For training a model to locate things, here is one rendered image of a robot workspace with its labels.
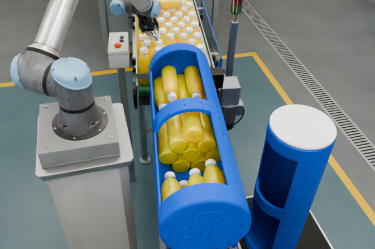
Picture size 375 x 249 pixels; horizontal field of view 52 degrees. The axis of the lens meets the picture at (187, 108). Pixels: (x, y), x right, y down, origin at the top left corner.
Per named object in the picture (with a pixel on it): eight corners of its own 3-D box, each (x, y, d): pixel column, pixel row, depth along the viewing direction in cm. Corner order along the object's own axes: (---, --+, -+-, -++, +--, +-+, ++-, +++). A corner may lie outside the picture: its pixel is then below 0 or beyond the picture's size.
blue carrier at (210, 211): (157, 257, 125) (160, 203, 107) (148, 92, 192) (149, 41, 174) (244, 252, 129) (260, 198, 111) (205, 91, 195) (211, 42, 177)
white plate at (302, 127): (290, 96, 179) (289, 97, 180) (256, 125, 163) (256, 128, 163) (347, 123, 165) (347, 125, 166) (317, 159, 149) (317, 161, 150)
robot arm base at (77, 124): (56, 138, 128) (50, 115, 122) (59, 109, 140) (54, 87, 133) (102, 134, 131) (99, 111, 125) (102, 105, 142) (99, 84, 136)
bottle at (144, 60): (153, 77, 211) (152, 48, 199) (150, 85, 205) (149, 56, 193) (140, 76, 211) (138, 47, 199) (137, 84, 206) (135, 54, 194)
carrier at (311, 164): (261, 210, 236) (234, 242, 219) (289, 97, 180) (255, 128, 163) (304, 239, 222) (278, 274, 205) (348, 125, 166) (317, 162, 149)
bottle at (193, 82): (197, 63, 177) (202, 87, 163) (200, 75, 182) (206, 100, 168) (182, 67, 178) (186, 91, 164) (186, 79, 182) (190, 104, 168)
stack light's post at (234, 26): (217, 157, 290) (231, 23, 219) (216, 153, 293) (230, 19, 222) (222, 157, 290) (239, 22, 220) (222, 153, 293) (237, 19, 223)
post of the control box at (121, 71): (129, 182, 270) (116, 60, 206) (129, 177, 273) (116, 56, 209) (135, 181, 270) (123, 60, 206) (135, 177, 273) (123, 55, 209)
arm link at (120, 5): (129, 5, 166) (139, -9, 173) (106, 1, 169) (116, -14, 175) (132, 20, 172) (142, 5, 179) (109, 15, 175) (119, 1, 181)
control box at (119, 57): (109, 68, 199) (107, 51, 193) (111, 48, 214) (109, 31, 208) (129, 67, 200) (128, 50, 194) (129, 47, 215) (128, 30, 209)
